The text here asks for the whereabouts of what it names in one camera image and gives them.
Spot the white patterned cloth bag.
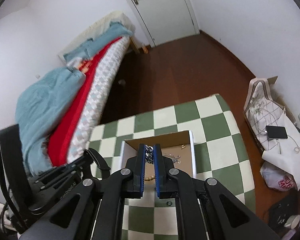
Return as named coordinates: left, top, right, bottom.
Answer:
left=243, top=78, right=300, bottom=191

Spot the white plastic bag red print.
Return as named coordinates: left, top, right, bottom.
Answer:
left=260, top=161, right=296, bottom=192

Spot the green white checkered tablecloth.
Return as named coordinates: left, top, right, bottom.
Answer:
left=87, top=94, right=256, bottom=239

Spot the light blue blanket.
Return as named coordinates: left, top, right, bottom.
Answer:
left=15, top=22, right=134, bottom=177

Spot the grey white checkered quilt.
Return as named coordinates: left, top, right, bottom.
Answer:
left=66, top=36, right=130, bottom=163

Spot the white door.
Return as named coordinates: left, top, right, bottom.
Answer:
left=126, top=0, right=199, bottom=47

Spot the thick silver curb chain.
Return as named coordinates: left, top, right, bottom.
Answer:
left=144, top=145, right=155, bottom=165

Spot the white cardboard box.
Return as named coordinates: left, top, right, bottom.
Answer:
left=118, top=129, right=197, bottom=181

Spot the black bag on floor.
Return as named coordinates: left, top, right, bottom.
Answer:
left=268, top=194, right=299, bottom=235

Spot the cream pillow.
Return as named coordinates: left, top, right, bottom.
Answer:
left=58, top=10, right=135, bottom=64

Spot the red bed sheet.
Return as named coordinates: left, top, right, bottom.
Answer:
left=47, top=37, right=121, bottom=167

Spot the white tape roll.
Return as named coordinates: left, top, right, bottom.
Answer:
left=284, top=215, right=300, bottom=230

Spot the black smartphone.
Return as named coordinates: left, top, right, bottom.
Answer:
left=266, top=126, right=288, bottom=140

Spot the orange bottle on floor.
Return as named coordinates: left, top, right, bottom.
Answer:
left=142, top=46, right=148, bottom=54

